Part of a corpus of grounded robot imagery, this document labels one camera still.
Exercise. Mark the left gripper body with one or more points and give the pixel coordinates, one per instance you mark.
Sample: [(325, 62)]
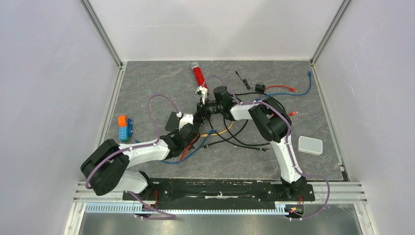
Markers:
[(189, 143)]

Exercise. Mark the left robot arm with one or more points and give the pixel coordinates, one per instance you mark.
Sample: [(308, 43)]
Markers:
[(106, 168)]

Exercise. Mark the red glitter tube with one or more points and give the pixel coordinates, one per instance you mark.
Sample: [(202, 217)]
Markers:
[(198, 74)]

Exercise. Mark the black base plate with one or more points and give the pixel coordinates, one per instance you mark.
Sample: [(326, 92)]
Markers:
[(221, 194)]

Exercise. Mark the white plastic box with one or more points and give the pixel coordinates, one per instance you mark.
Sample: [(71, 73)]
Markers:
[(310, 145)]

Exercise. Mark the black network switch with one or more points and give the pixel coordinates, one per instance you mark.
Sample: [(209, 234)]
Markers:
[(172, 123)]

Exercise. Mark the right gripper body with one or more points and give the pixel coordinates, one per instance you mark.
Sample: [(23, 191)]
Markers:
[(207, 109)]

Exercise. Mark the black power adapter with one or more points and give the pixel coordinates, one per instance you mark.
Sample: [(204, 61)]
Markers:
[(259, 87)]

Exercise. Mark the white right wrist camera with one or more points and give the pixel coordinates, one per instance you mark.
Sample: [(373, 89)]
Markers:
[(203, 93)]

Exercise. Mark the blue orange toy bricks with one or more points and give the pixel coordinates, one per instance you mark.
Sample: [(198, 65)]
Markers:
[(125, 128)]

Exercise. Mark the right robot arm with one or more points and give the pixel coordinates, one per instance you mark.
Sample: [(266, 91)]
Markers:
[(292, 178)]

